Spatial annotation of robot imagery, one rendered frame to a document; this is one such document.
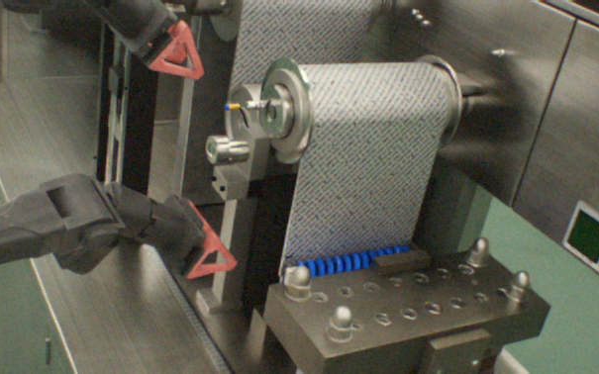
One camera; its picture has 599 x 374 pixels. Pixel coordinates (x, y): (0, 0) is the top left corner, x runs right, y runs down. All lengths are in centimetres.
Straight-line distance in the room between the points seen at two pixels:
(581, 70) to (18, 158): 106
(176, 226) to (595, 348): 232
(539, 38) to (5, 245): 76
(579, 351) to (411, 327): 202
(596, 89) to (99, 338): 77
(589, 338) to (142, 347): 225
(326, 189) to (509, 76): 32
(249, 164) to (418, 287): 31
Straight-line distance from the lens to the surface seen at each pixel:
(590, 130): 113
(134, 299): 128
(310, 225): 115
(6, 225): 90
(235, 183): 114
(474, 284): 124
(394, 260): 120
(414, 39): 140
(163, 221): 101
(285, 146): 110
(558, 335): 313
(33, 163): 164
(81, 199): 93
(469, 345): 115
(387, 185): 119
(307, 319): 107
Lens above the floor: 167
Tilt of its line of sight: 28 degrees down
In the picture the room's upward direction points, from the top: 11 degrees clockwise
